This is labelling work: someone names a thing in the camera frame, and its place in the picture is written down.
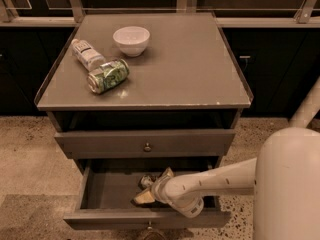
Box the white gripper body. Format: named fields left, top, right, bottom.
left=151, top=175, right=204, bottom=218

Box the green soda can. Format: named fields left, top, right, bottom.
left=87, top=59, right=130, bottom=94

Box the grey top drawer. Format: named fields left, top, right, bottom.
left=55, top=129, right=235, bottom=159

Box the white ceramic bowl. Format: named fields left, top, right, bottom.
left=113, top=26, right=150, bottom=57

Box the white cylindrical post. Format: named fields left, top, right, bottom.
left=289, top=77, right=320, bottom=128

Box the clear plastic water bottle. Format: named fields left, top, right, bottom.
left=71, top=39, right=106, bottom=71

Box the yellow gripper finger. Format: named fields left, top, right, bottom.
left=134, top=188, right=155, bottom=204
left=161, top=167, right=174, bottom=180

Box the metal middle drawer handle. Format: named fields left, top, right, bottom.
left=143, top=222, right=166, bottom=240

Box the round metal drawer knob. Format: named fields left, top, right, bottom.
left=144, top=143, right=152, bottom=152

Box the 7up soda can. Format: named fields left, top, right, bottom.
left=140, top=174, right=158, bottom=189

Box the grey drawer cabinet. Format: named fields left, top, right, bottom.
left=34, top=12, right=254, bottom=231

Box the open grey middle drawer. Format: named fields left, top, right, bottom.
left=64, top=157, right=231, bottom=230

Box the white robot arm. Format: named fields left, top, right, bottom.
left=134, top=127, right=320, bottom=240

